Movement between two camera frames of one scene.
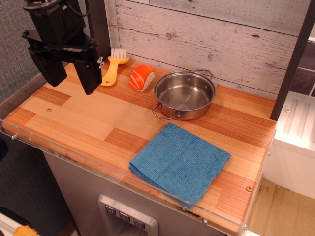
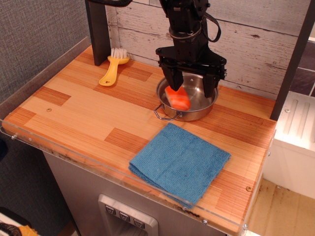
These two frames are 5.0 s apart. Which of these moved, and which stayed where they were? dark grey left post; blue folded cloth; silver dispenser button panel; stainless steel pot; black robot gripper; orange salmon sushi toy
Moved: orange salmon sushi toy; black robot gripper
Stayed: blue folded cloth; silver dispenser button panel; stainless steel pot; dark grey left post
